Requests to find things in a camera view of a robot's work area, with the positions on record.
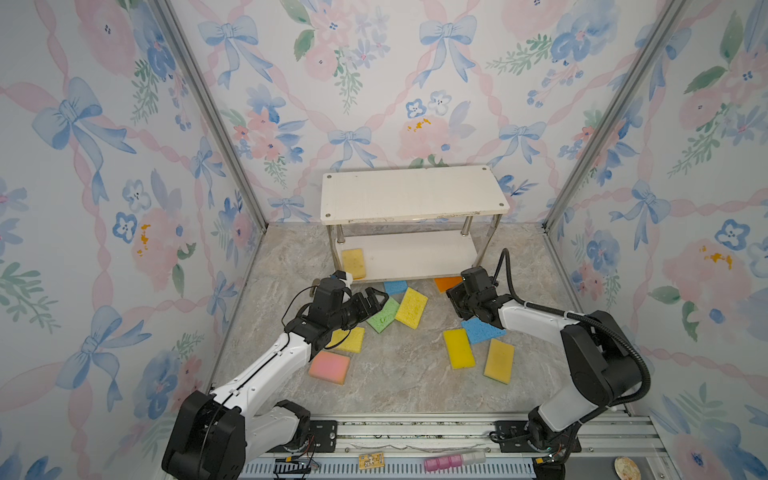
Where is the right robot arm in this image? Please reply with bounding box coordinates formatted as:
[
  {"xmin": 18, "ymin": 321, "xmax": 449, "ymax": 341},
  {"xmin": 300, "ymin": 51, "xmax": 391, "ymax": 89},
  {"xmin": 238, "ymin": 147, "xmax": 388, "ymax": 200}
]
[{"xmin": 446, "ymin": 267, "xmax": 651, "ymax": 451}]

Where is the corner metal post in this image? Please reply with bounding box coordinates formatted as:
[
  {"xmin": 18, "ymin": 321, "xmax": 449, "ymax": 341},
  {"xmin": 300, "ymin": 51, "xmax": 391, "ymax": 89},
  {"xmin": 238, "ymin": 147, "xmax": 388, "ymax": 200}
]
[
  {"xmin": 542, "ymin": 0, "xmax": 688, "ymax": 234},
  {"xmin": 148, "ymin": 0, "xmax": 268, "ymax": 234}
]

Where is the white two-tier shelf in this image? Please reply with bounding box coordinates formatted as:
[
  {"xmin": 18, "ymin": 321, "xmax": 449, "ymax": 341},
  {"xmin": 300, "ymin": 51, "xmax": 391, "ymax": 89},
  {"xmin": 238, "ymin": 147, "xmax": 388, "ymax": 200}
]
[{"xmin": 321, "ymin": 165, "xmax": 510, "ymax": 282}]

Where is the pink block strip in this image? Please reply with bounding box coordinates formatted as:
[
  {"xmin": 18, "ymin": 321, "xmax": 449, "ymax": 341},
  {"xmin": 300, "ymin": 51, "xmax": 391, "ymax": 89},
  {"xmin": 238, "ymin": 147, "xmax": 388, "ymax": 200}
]
[{"xmin": 423, "ymin": 451, "xmax": 486, "ymax": 472}]

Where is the black corrugated cable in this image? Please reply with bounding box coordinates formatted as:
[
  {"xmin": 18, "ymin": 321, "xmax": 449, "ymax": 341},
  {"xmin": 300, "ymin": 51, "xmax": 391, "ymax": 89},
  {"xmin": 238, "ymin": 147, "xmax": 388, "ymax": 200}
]
[{"xmin": 491, "ymin": 248, "xmax": 652, "ymax": 409}]

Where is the right corner metal post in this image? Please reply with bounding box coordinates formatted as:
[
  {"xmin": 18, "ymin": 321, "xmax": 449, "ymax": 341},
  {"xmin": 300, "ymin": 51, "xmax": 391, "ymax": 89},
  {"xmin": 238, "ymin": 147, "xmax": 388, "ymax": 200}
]
[{"xmin": 542, "ymin": 0, "xmax": 688, "ymax": 234}]

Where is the blue sponge near shelf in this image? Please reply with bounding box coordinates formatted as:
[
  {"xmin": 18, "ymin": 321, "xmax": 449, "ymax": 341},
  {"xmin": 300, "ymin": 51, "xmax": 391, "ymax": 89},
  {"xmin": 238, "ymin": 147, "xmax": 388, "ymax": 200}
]
[{"xmin": 384, "ymin": 280, "xmax": 408, "ymax": 296}]

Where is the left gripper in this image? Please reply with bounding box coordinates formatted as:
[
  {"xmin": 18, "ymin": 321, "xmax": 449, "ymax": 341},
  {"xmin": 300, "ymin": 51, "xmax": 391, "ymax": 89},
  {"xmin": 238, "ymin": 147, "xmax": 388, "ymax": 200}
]
[{"xmin": 328, "ymin": 286, "xmax": 387, "ymax": 333}]

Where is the yellow green-backed sponge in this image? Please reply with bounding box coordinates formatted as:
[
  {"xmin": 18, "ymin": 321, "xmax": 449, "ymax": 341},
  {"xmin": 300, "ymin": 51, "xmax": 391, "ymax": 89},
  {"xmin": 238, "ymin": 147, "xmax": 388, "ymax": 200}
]
[{"xmin": 483, "ymin": 339, "xmax": 515, "ymax": 384}]

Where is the orange sponge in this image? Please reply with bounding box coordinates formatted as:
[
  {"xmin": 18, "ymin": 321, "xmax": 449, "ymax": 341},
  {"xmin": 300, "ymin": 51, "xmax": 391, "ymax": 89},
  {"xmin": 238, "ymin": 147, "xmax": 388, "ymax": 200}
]
[{"xmin": 434, "ymin": 276, "xmax": 462, "ymax": 293}]

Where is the left corner metal post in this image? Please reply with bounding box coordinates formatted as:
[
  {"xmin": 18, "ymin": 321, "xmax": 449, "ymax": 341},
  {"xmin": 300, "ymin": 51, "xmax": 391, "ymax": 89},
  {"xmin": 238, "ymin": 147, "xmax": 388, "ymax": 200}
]
[{"xmin": 148, "ymin": 0, "xmax": 268, "ymax": 234}]

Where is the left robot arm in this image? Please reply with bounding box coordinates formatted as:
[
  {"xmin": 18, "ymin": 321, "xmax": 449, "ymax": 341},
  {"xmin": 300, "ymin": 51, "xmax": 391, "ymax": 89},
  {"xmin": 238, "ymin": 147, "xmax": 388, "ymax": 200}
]
[{"xmin": 161, "ymin": 271, "xmax": 389, "ymax": 479}]

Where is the yellow sponge left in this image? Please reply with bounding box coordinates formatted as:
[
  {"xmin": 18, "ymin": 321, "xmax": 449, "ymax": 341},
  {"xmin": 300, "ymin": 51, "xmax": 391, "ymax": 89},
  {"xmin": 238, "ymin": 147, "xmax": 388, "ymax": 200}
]
[{"xmin": 325, "ymin": 327, "xmax": 365, "ymax": 353}]

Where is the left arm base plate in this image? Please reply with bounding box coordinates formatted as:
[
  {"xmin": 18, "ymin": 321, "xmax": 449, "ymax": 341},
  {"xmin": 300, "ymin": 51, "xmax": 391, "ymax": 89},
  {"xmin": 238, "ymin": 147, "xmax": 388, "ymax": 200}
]
[{"xmin": 269, "ymin": 420, "xmax": 339, "ymax": 455}]

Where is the pink sponge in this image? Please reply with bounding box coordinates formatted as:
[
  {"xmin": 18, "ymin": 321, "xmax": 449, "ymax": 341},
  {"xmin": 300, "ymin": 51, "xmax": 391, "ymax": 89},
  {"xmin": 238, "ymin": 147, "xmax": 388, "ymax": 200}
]
[{"xmin": 309, "ymin": 351, "xmax": 351, "ymax": 385}]

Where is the blue sponge right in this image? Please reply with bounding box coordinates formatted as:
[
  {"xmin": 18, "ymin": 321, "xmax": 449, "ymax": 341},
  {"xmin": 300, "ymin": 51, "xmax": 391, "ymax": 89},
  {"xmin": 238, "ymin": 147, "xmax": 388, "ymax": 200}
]
[{"xmin": 461, "ymin": 317, "xmax": 506, "ymax": 345}]

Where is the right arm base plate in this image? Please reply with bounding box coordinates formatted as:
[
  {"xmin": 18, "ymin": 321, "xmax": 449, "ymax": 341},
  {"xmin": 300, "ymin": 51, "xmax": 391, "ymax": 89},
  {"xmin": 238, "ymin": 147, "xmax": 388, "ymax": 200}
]
[{"xmin": 488, "ymin": 420, "xmax": 582, "ymax": 454}]

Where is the yellow cellulose sponge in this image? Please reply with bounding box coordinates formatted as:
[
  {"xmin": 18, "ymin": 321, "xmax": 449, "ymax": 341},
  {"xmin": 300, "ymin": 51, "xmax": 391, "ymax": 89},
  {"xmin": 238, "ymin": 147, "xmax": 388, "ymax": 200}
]
[{"xmin": 395, "ymin": 288, "xmax": 428, "ymax": 329}]

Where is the small circuit board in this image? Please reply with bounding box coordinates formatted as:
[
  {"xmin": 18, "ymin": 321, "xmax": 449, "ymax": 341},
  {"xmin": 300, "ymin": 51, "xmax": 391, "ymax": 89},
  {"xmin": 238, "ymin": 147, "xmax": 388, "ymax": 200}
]
[{"xmin": 358, "ymin": 452, "xmax": 386, "ymax": 471}]

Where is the round patterned disc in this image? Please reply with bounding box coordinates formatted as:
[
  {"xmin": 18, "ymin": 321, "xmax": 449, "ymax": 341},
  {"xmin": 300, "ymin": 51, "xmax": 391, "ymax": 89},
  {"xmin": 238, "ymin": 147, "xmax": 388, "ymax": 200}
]
[{"xmin": 614, "ymin": 457, "xmax": 642, "ymax": 480}]

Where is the bright yellow sponge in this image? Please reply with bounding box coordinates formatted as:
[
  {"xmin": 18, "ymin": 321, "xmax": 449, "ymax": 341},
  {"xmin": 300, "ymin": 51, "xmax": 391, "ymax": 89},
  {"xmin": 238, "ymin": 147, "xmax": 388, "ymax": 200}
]
[{"xmin": 443, "ymin": 328, "xmax": 476, "ymax": 370}]

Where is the pale yellow orange-backed sponge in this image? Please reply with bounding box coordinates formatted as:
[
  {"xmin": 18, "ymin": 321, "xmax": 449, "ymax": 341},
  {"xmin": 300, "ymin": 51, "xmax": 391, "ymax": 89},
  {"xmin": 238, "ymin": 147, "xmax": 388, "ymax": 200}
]
[{"xmin": 341, "ymin": 249, "xmax": 367, "ymax": 280}]

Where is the green sponge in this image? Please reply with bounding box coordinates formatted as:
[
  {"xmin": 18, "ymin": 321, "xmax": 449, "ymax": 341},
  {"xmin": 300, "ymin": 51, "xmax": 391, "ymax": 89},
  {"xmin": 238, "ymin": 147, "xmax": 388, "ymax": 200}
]
[{"xmin": 367, "ymin": 298, "xmax": 400, "ymax": 334}]

